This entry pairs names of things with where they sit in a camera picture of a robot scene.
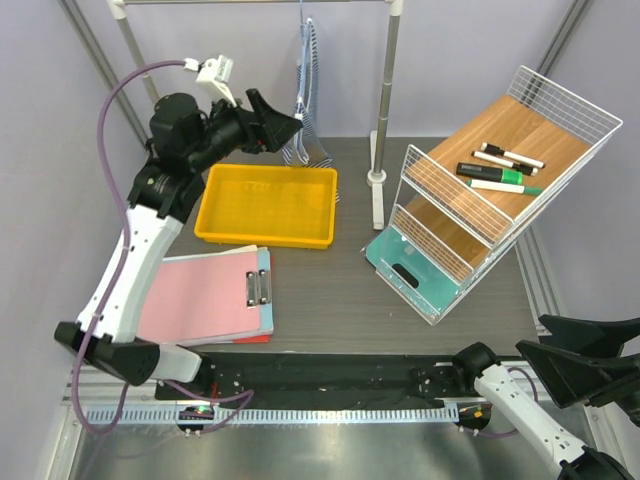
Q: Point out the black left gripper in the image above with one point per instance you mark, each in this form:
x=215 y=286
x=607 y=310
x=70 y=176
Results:
x=276 y=128

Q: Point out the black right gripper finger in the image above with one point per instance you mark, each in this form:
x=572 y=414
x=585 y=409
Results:
x=596 y=339
x=570 y=378

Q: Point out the blue white striped tank top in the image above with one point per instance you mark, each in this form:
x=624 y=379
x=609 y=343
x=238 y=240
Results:
x=305 y=149

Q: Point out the light blue wire hanger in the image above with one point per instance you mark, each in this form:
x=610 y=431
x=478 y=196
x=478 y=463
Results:
x=301 y=17

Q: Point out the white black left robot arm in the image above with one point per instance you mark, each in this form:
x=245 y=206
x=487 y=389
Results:
x=185 y=143

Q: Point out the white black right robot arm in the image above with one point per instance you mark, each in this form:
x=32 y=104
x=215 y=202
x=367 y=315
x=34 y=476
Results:
x=565 y=455

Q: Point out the yellow plastic tray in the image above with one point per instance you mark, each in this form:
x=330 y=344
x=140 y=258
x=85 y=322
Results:
x=277 y=206

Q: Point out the metal clothes rack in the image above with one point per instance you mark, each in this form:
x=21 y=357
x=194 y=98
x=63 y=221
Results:
x=376 y=176

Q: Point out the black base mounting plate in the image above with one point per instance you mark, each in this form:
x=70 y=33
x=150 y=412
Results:
x=336 y=382

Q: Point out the pink clipboard with papers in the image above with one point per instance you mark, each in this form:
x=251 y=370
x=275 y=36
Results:
x=205 y=299

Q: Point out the white marker black cap lower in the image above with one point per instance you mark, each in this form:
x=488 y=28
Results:
x=522 y=168

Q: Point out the white marker black cap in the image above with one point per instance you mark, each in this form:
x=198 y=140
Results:
x=522 y=168
x=497 y=151

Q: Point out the white marker green cap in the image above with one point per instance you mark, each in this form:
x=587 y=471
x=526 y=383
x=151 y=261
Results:
x=503 y=187

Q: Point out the green black highlighter marker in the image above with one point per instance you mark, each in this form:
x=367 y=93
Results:
x=486 y=173

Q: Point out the white marker black cap upper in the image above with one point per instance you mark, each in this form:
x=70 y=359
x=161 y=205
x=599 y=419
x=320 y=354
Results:
x=497 y=151

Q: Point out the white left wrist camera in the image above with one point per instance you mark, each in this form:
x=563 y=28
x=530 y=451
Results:
x=213 y=76

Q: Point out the teal box with handle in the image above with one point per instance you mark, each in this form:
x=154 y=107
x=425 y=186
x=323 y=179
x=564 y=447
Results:
x=411 y=274

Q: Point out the white wire shelf rack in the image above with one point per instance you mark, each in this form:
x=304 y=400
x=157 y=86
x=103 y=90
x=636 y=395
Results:
x=466 y=231

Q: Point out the white slotted cable duct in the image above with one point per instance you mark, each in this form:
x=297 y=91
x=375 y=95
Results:
x=184 y=414

